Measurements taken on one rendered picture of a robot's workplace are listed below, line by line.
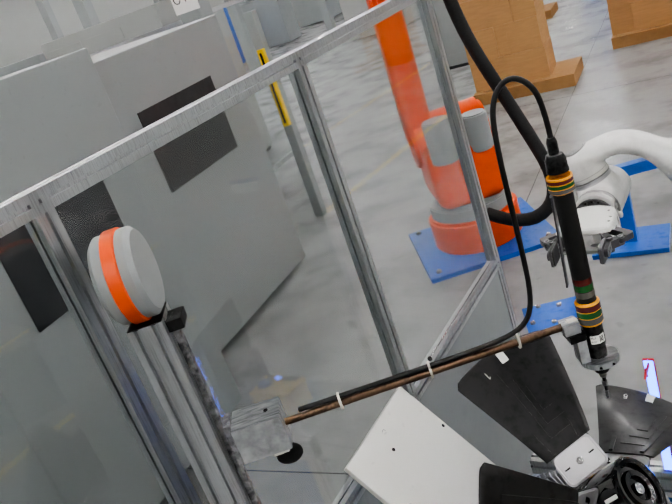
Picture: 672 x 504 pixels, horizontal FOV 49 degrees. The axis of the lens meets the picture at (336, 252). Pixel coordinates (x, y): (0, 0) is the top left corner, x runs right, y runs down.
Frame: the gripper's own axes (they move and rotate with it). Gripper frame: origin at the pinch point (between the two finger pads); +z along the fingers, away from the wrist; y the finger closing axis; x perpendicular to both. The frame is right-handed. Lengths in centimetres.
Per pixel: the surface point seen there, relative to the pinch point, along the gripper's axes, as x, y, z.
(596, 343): -16.2, -0.9, 3.2
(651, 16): -138, 126, -903
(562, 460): -38.5, 8.2, 9.4
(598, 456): -38.7, 2.0, 7.3
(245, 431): -9, 50, 41
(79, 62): 50, 260, -142
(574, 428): -34.0, 5.9, 5.3
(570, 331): -12.3, 2.5, 5.3
